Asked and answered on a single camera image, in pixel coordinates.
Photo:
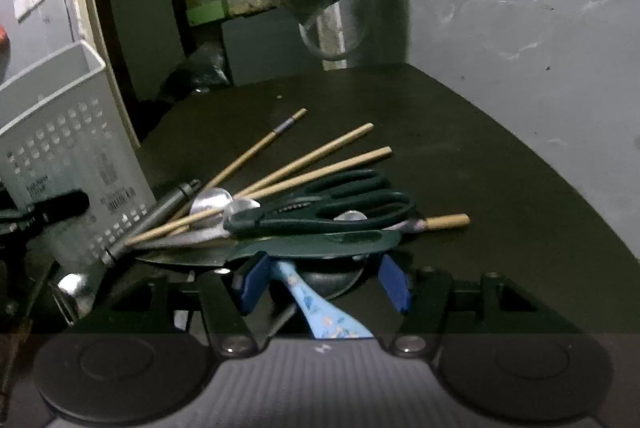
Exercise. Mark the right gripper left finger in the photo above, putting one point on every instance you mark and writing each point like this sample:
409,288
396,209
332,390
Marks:
227,296

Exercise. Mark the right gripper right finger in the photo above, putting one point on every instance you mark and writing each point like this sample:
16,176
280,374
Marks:
421,297

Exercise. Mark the white perforated utensil basket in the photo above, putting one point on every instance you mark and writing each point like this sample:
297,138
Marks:
61,131

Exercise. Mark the light blue patterned spoon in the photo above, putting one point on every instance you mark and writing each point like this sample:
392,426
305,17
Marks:
324,319

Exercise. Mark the black handled kitchen scissors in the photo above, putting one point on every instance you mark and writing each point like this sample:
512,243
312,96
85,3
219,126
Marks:
354,200

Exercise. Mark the round metal spoon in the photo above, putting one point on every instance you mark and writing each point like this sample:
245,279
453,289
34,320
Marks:
210,198

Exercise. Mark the grey cylindrical metal tool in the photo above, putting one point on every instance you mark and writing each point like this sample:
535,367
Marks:
155,216

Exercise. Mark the chopstick with purple band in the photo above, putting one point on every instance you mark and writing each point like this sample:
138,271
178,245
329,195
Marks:
417,225

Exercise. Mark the plain wooden chopstick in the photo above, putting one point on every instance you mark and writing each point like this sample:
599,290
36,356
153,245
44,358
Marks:
307,159
293,182

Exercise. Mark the chopstick with grey band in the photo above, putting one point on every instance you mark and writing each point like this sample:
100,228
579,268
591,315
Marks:
240,162

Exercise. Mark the grey cabinet box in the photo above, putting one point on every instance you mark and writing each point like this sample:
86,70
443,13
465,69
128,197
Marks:
265,46

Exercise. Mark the white wall switch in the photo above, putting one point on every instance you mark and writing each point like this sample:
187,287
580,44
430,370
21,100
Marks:
22,8

